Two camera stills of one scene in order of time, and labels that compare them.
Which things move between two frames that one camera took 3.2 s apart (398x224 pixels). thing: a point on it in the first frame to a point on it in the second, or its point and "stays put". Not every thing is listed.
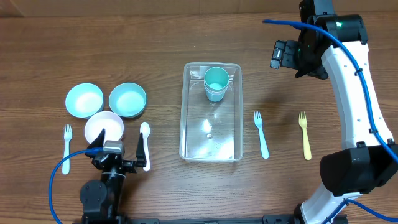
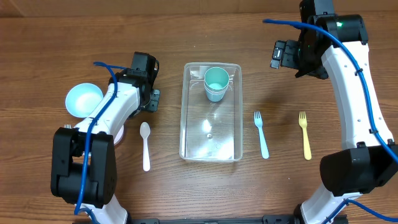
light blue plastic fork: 258,122 stays put
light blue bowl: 84,100 stays put
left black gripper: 130,165 to 152,102
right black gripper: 288,61 stays put
